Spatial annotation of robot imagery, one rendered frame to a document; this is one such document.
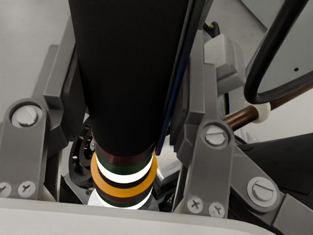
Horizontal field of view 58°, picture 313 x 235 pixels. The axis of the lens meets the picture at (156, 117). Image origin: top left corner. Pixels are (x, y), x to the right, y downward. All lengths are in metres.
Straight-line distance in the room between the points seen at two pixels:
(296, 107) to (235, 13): 2.24
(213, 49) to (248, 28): 2.02
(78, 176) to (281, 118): 0.37
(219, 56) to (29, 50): 1.82
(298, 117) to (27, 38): 2.07
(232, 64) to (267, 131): 0.15
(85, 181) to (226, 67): 0.36
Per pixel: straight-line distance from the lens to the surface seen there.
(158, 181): 0.23
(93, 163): 0.19
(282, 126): 0.55
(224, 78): 0.62
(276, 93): 0.27
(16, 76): 2.14
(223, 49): 0.61
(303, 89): 0.31
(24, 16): 2.55
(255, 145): 0.33
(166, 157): 0.22
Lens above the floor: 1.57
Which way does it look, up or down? 58 degrees down
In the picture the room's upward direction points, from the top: 12 degrees clockwise
